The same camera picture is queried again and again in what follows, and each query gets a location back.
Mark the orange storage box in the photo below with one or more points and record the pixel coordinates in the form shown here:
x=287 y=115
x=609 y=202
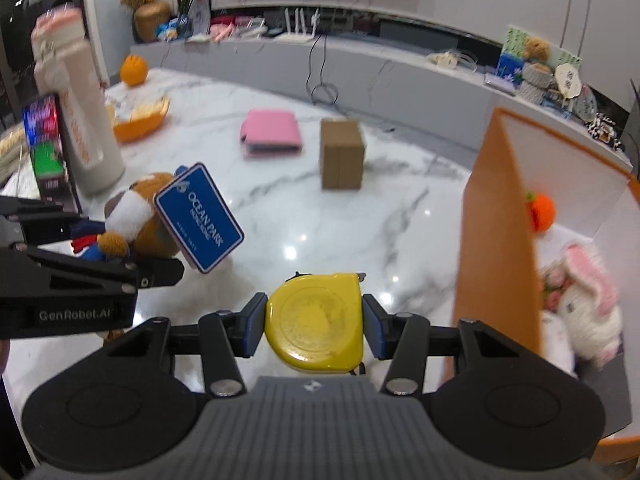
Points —
x=500 y=240

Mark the smartphone with lit screen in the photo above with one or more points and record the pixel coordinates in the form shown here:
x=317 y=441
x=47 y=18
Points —
x=47 y=155

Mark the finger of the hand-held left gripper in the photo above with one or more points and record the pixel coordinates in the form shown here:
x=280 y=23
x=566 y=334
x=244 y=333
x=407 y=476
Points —
x=100 y=270
x=60 y=222

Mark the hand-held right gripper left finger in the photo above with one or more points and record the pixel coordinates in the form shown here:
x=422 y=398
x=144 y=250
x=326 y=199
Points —
x=254 y=325

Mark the white router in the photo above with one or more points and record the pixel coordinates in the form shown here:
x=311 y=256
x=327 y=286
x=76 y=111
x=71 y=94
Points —
x=297 y=30

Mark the yellow tape measure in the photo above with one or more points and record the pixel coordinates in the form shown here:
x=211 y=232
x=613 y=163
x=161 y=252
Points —
x=315 y=325

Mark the white water bottle orange lettering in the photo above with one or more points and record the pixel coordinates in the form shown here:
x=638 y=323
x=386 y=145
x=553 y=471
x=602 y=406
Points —
x=75 y=110

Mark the black-and-white patterned item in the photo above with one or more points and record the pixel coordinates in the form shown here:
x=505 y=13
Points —
x=605 y=132

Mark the small brown teddy bear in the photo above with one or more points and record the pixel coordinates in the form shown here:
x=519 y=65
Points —
x=536 y=49

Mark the gold vase with dried plant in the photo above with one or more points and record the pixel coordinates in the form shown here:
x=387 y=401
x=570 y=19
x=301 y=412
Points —
x=147 y=15

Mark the stacked grey pots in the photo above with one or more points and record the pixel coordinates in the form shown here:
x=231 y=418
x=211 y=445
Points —
x=535 y=84

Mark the green printed card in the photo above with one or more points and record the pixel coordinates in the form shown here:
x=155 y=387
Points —
x=565 y=52

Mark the pink wallet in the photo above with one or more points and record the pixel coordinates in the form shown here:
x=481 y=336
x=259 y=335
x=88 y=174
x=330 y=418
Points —
x=272 y=132

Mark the plush bear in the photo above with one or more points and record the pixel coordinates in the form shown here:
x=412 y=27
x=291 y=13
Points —
x=135 y=220

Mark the brown cardboard box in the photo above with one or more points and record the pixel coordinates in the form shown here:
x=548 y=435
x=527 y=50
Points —
x=342 y=155

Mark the blue tissue box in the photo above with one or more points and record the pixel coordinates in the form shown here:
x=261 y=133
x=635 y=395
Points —
x=510 y=67

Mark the orange crochet fruit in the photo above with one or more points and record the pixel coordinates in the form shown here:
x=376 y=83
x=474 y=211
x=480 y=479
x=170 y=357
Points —
x=542 y=212

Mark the blue hang tag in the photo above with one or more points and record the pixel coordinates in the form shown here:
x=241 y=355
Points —
x=200 y=217

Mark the white crochet rabbit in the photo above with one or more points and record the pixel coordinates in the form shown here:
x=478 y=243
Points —
x=590 y=305

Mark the round white paper fan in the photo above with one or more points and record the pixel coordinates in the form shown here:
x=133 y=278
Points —
x=568 y=80

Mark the pink items on shelf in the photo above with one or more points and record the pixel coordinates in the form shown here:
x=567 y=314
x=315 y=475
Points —
x=235 y=27

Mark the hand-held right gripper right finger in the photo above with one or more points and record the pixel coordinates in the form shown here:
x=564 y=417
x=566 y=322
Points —
x=374 y=327

